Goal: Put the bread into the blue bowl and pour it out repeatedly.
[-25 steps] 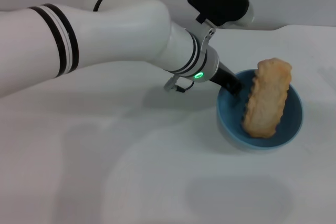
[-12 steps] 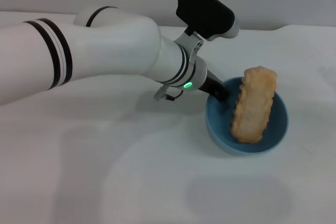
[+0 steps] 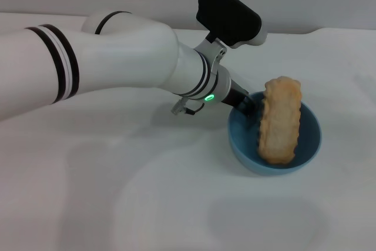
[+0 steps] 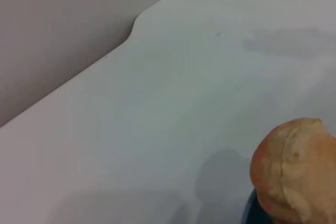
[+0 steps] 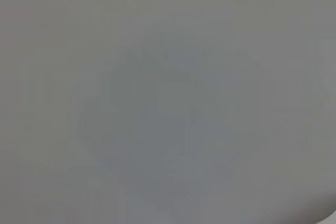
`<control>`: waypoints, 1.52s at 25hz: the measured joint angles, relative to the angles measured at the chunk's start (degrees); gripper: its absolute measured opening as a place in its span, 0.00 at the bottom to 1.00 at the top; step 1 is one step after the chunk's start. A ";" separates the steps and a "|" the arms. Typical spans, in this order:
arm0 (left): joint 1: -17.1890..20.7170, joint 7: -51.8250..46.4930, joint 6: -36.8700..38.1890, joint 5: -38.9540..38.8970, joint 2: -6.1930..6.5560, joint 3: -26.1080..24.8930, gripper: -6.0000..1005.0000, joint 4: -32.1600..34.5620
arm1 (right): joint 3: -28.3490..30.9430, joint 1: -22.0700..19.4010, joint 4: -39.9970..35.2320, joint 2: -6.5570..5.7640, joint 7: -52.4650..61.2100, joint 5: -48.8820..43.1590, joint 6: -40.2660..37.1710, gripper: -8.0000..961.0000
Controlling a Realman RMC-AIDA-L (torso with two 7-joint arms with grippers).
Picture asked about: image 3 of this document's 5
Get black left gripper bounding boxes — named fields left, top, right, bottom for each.
left=221, top=78, right=257, bottom=118

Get ridged orange bread loaf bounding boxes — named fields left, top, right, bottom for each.
left=257, top=75, right=303, bottom=166

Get blue bowl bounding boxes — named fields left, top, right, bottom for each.
left=227, top=91, right=323, bottom=177

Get silver connector with black cable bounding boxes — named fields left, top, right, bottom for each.
left=171, top=97, right=206, bottom=116

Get black white wrist camera housing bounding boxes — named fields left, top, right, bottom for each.
left=195, top=0, right=267, bottom=49

